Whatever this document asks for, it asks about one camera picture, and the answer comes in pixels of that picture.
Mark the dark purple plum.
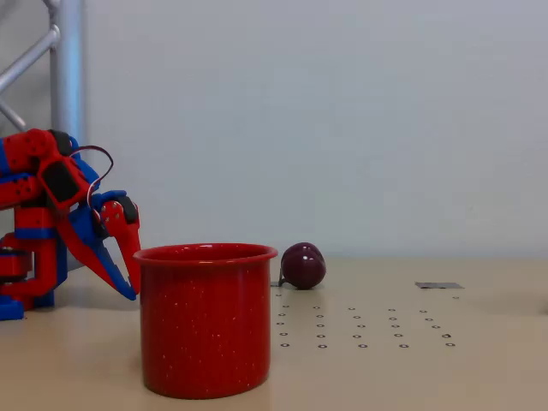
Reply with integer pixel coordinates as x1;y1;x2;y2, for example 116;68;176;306
280;241;327;290

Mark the red speckled enamel mug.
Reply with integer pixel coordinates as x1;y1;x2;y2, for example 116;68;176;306
131;242;279;400

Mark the small grey metal plate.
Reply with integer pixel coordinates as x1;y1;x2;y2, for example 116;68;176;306
414;281;466;291

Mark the thin red-white gripper servo cable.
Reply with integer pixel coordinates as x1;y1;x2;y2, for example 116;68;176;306
68;145;115;215

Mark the silver metal tube frame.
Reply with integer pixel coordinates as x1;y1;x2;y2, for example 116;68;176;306
0;0;89;271

